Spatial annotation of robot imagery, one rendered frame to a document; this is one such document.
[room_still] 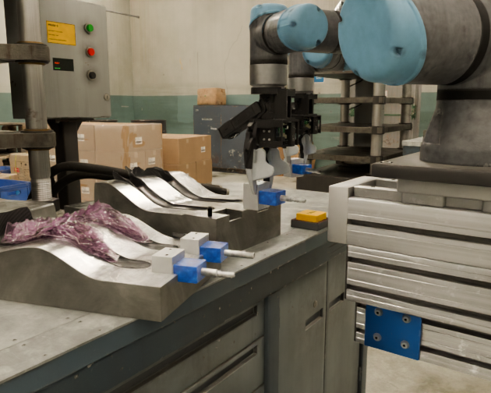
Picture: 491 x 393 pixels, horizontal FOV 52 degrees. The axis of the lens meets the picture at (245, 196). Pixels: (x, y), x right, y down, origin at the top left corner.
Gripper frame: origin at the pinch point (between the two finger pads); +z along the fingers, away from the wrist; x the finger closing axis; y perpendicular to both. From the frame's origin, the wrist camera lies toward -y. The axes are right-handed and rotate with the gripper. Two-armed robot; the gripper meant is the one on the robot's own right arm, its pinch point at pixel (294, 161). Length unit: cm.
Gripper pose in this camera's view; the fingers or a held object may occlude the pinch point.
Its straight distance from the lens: 151.3
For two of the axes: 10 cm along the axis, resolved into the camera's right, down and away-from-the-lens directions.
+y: 5.9, 1.4, -8.0
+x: 8.1, -1.1, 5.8
